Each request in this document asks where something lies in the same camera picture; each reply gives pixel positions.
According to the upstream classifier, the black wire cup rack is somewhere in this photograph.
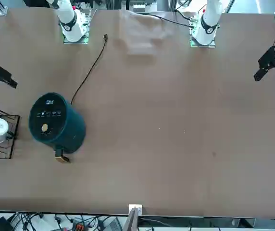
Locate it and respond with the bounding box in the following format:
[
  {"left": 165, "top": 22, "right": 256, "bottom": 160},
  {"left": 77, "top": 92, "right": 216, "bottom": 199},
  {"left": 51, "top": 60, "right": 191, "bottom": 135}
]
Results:
[{"left": 0, "top": 102, "right": 21, "bottom": 160}]

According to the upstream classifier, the aluminium camera post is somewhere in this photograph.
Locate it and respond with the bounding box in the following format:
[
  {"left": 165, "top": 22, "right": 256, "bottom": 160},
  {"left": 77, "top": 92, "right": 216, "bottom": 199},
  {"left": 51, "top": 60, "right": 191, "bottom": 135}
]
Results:
[{"left": 125, "top": 204, "right": 143, "bottom": 231}]

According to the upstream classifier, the orange black power strip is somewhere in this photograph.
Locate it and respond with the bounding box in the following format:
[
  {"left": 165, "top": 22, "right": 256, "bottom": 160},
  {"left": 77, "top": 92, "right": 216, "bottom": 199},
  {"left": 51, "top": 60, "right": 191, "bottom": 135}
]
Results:
[{"left": 69, "top": 218, "right": 92, "bottom": 231}]

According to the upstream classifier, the dark green air fryer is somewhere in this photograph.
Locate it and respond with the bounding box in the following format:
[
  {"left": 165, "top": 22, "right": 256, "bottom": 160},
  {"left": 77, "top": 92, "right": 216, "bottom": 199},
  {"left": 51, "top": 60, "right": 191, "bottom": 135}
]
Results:
[{"left": 28, "top": 92, "right": 87, "bottom": 164}]

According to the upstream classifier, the black air fryer power cable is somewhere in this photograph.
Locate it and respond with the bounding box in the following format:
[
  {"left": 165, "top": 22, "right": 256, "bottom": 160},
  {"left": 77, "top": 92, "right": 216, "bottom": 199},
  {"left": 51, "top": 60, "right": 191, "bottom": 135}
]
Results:
[{"left": 70, "top": 34, "right": 109, "bottom": 105}]

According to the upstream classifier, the thin black cable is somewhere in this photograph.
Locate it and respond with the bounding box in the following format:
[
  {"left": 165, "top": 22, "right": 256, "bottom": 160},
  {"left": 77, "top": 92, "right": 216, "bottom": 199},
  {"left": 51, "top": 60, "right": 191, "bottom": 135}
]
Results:
[{"left": 127, "top": 11, "right": 194, "bottom": 28}]

